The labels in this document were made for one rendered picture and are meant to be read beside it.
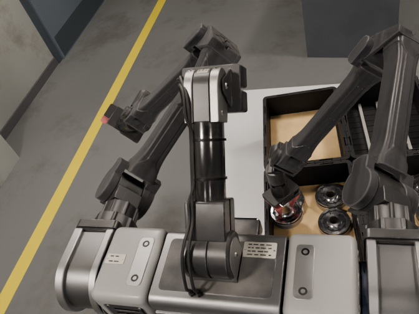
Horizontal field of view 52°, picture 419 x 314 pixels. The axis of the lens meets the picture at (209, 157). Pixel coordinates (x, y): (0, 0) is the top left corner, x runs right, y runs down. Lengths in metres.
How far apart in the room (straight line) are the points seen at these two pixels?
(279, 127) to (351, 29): 1.72
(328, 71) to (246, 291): 2.93
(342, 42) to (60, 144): 2.35
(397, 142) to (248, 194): 1.03
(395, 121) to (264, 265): 0.38
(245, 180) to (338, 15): 1.85
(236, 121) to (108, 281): 1.50
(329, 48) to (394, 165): 2.77
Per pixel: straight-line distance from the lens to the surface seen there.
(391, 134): 0.85
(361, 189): 0.77
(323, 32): 3.48
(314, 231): 1.50
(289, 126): 1.83
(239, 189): 1.81
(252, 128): 2.05
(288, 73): 3.49
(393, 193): 0.77
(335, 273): 0.63
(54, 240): 3.04
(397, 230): 0.69
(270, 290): 0.63
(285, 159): 1.21
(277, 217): 1.43
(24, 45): 4.48
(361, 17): 3.37
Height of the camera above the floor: 2.09
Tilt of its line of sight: 45 degrees down
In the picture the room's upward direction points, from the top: 20 degrees counter-clockwise
